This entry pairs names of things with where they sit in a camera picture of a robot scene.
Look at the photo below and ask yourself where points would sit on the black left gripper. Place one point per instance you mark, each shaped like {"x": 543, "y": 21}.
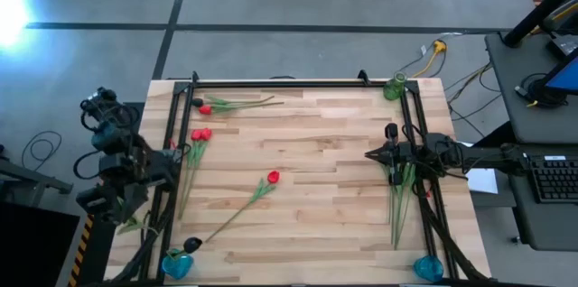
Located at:
{"x": 133, "y": 191}

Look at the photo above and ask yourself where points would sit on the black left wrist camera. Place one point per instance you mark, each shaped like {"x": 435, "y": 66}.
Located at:
{"x": 92, "y": 201}

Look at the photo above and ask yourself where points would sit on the green glass vase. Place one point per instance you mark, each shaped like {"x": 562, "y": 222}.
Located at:
{"x": 393, "y": 90}

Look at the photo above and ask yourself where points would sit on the grey desk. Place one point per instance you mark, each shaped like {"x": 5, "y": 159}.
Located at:
{"x": 510, "y": 111}
{"x": 542, "y": 228}

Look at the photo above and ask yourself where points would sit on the black stand post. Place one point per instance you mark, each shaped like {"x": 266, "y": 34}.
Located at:
{"x": 537, "y": 12}

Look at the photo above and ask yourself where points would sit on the black flat panel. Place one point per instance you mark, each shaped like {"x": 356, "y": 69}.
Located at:
{"x": 36, "y": 251}

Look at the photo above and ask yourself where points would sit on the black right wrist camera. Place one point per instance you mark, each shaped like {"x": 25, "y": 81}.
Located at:
{"x": 403, "y": 154}

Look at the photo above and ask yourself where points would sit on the black aluminium frame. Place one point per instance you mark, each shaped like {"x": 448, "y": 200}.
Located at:
{"x": 289, "y": 84}

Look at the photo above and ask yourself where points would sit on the black artificial tulip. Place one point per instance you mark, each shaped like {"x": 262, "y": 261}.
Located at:
{"x": 131, "y": 226}
{"x": 197, "y": 102}
{"x": 192, "y": 244}

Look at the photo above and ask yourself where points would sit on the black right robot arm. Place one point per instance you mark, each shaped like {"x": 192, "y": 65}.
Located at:
{"x": 478, "y": 159}

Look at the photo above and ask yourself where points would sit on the blue glass vase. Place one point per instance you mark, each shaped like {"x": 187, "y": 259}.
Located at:
{"x": 177, "y": 268}
{"x": 428, "y": 270}

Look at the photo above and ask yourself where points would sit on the black monitor stand base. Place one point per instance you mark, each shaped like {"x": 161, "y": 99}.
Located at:
{"x": 539, "y": 93}

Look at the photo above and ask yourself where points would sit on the grey box device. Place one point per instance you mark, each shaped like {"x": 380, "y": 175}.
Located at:
{"x": 564, "y": 44}

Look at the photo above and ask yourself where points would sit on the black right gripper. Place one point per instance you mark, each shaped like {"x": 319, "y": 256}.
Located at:
{"x": 392, "y": 131}

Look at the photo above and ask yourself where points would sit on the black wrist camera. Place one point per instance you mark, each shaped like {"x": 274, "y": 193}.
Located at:
{"x": 92, "y": 201}
{"x": 403, "y": 154}

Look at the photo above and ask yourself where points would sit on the black keyboard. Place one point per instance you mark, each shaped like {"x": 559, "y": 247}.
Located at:
{"x": 553, "y": 181}

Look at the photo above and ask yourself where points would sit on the monitor with blue screen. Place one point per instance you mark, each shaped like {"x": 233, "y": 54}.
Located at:
{"x": 564, "y": 78}

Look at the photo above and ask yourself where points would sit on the white paper sheet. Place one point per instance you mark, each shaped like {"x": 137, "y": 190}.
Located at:
{"x": 482, "y": 181}

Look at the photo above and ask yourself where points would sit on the small red clip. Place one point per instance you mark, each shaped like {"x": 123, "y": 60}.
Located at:
{"x": 427, "y": 194}

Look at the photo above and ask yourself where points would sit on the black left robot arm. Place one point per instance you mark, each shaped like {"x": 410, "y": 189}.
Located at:
{"x": 122, "y": 165}

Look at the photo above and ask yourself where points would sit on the grey metal stand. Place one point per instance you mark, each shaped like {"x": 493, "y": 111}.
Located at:
{"x": 27, "y": 178}

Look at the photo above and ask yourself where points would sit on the black hazard-striped base plate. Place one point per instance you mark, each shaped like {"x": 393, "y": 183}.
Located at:
{"x": 97, "y": 255}

